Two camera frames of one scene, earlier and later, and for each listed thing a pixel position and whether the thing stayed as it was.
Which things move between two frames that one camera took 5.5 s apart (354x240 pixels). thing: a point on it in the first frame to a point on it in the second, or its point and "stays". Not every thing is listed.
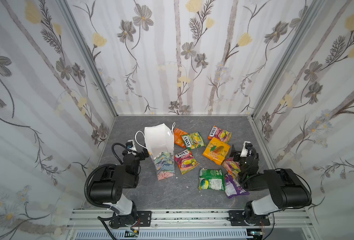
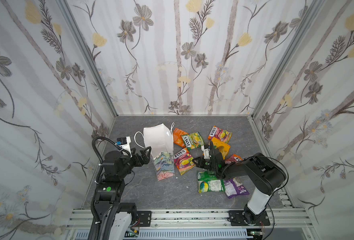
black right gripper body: x=237 y=154 to x=208 y=162
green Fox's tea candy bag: x=212 y=179 stays
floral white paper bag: x=160 y=142 stays
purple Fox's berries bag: x=230 y=188 stays
